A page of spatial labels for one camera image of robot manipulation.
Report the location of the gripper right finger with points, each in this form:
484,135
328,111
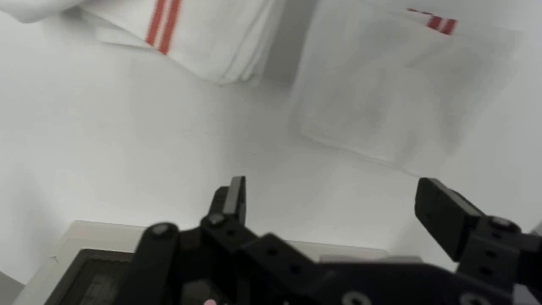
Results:
449,216

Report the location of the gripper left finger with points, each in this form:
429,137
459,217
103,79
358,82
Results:
228,237

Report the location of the white towel with red stripes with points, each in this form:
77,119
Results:
203,38

